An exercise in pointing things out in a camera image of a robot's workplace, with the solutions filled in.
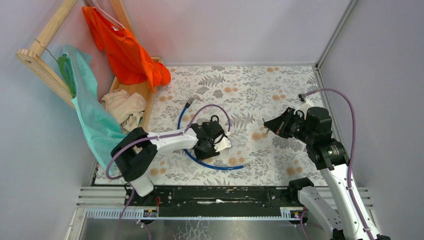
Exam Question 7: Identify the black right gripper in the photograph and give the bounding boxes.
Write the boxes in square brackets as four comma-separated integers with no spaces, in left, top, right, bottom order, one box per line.
[264,107,315,144]

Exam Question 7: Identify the blue cable lock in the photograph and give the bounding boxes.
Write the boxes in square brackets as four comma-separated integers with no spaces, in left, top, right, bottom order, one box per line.
[177,96,247,171]

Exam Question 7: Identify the black padlock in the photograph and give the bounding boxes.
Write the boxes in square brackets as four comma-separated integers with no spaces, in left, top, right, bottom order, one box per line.
[210,114,220,123]

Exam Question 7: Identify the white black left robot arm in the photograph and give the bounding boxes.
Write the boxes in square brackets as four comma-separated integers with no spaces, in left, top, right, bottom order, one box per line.
[110,120,232,206]

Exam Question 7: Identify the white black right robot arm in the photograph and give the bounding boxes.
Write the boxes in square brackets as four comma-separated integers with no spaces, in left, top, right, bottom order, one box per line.
[263,106,389,240]

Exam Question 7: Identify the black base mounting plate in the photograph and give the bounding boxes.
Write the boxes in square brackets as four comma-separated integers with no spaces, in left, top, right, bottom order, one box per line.
[124,185,305,218]

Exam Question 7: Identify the beige crumpled cloth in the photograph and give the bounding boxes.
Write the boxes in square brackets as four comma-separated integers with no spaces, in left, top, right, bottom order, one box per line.
[100,89,147,134]

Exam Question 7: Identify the teal cloth garment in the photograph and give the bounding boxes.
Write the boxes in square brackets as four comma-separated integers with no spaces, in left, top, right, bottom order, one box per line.
[63,44,126,169]

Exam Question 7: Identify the orange t-shirt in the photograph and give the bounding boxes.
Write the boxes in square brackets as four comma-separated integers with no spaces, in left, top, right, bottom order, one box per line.
[82,6,172,93]

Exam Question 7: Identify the green clothes hanger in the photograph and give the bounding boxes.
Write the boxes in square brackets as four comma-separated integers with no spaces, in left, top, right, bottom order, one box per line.
[56,54,76,99]

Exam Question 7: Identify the pink clothes hanger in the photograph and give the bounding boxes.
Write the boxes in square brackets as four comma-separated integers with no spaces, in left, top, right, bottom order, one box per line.
[93,0,125,29]

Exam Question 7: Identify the wooden clothes rack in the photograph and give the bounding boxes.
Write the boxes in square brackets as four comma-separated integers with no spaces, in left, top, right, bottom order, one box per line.
[15,0,156,131]

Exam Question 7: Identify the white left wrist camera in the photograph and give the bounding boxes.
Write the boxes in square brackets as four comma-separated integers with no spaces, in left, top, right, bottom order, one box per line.
[213,134,232,152]

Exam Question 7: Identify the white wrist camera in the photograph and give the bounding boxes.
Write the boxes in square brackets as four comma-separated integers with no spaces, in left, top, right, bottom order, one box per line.
[295,93,314,120]
[213,134,232,152]

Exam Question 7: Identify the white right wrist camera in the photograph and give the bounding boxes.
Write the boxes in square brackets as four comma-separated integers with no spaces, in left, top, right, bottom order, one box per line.
[295,93,314,120]

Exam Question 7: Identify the grey aluminium frame rail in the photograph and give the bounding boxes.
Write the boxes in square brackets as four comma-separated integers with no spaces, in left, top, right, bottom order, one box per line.
[316,0,380,240]

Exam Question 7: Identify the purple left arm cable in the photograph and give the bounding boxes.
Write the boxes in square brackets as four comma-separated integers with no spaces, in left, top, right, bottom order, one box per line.
[105,104,232,240]

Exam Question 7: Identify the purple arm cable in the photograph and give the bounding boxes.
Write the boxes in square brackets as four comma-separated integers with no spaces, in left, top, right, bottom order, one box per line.
[299,88,377,240]
[105,104,232,240]

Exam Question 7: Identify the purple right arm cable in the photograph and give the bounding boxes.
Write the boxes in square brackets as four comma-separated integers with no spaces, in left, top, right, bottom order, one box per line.
[299,88,377,240]

